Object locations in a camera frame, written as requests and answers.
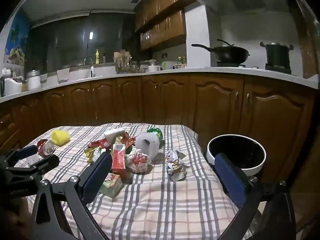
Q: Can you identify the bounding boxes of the black wok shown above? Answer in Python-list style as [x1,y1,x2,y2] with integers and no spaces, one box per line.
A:
[191,39,250,64]

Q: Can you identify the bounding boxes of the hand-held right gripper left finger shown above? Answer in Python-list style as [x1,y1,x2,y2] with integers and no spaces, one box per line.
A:
[31,152,113,240]

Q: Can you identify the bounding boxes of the black gas stove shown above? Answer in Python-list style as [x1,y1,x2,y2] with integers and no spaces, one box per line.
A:
[216,61,292,75]

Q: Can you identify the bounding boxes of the yellow crumpled ball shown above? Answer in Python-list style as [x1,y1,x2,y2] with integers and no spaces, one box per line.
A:
[51,129,71,146]

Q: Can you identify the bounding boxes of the brown upper wall cabinets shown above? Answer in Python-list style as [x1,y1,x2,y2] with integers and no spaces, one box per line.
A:
[135,0,208,52]

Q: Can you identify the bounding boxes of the white paper box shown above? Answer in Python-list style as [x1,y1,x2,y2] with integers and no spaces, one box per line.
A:
[104,127,126,143]

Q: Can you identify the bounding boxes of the dark kitchen window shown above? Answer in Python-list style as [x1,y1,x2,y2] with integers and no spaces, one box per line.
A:
[30,11,137,73]

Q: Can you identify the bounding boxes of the crushed green can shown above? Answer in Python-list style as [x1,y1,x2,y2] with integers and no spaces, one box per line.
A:
[147,127,164,145]

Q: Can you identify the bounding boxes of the white kettle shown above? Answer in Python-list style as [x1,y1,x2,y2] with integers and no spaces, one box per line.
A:
[148,59,160,72]

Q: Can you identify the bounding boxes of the green carton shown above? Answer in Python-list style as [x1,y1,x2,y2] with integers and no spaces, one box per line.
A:
[99,172,123,198]

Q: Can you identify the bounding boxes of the white paper roll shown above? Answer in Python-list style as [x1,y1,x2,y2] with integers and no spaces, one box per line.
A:
[135,132,160,159]

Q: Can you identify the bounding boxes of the utensil holder rack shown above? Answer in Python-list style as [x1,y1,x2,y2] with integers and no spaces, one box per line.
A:
[114,51,133,73]

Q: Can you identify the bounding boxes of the tall brown wooden cabinet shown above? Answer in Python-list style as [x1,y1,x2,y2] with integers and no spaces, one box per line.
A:
[287,0,320,88]

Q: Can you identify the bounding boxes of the brown lower kitchen cabinets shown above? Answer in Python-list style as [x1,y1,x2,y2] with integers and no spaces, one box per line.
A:
[0,74,318,180]

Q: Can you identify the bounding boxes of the round white black trash bin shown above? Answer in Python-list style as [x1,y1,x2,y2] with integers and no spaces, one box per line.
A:
[206,134,266,177]

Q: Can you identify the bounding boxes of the crushed red can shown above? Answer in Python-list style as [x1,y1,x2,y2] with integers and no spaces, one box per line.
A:
[37,139,55,157]

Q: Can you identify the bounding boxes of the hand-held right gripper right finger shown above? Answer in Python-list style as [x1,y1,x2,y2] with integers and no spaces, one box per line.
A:
[214,152,298,240]

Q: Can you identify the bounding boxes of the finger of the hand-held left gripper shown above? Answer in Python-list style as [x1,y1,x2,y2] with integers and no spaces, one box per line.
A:
[0,145,38,167]
[6,154,60,182]

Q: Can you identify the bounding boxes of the red drink carton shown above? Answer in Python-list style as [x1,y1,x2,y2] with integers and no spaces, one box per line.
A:
[112,144,128,177]

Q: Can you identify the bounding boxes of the blue wall poster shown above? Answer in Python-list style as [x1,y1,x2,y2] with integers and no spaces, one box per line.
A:
[5,12,32,65]

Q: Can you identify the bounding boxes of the red white crumpled paper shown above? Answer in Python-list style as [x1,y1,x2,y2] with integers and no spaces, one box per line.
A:
[126,148,152,174]

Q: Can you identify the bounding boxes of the metal lidded canister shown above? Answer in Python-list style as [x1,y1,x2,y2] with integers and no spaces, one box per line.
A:
[27,70,42,90]

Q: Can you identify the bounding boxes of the grey plaid tablecloth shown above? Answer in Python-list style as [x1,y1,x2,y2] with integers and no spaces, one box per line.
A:
[15,123,253,240]

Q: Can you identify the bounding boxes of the red gold foil wrapper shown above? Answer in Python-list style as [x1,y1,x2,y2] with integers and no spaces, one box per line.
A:
[114,132,137,153]

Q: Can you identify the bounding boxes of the black cooking pot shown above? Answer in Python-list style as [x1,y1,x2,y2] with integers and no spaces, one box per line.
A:
[260,42,293,68]

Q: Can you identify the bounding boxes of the red snack wrapper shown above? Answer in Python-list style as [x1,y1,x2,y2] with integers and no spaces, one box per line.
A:
[89,140,112,150]

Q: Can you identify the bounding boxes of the white kitchen countertop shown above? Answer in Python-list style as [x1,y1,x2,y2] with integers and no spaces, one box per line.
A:
[0,66,319,103]

